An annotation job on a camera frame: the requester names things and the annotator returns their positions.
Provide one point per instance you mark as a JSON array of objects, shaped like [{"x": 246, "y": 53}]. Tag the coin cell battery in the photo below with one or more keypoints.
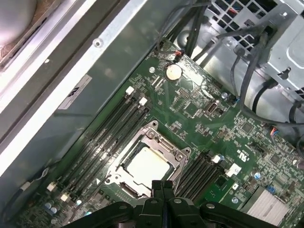
[{"x": 173, "y": 72}]

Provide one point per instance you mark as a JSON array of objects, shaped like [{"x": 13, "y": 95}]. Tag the silver USB port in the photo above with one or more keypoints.
[{"x": 211, "y": 108}]

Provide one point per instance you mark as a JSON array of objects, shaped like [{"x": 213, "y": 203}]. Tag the RAM slot white clips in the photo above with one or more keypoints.
[
  {"x": 213, "y": 187},
  {"x": 103, "y": 149},
  {"x": 90, "y": 139},
  {"x": 199, "y": 175}
]

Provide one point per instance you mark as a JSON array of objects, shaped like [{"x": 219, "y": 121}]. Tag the metal socket cover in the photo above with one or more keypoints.
[{"x": 155, "y": 137}]

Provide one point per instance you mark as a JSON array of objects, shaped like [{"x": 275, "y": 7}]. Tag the RAM slot black clips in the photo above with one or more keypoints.
[
  {"x": 205, "y": 181},
  {"x": 109, "y": 156},
  {"x": 96, "y": 145},
  {"x": 192, "y": 171}
]

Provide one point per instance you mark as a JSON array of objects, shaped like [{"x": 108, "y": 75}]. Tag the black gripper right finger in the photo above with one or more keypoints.
[{"x": 168, "y": 190}]

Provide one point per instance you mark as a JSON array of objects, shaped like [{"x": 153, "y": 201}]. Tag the open black PC case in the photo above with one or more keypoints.
[{"x": 107, "y": 59}]

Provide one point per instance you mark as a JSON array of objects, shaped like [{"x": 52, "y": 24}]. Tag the silver square CPU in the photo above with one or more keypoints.
[{"x": 149, "y": 166}]

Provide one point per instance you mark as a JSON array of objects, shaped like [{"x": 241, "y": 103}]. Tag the silver finned heatsink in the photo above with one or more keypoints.
[{"x": 266, "y": 206}]

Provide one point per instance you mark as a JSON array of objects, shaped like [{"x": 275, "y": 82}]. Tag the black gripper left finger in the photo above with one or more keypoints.
[{"x": 157, "y": 190}]

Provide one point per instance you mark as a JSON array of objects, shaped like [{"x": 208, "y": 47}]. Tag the white sticker label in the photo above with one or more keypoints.
[{"x": 76, "y": 91}]

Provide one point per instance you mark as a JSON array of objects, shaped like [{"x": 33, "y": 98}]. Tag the CPU socket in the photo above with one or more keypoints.
[{"x": 153, "y": 127}]

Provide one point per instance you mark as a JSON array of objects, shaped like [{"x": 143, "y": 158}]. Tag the green motherboard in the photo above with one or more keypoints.
[{"x": 213, "y": 123}]

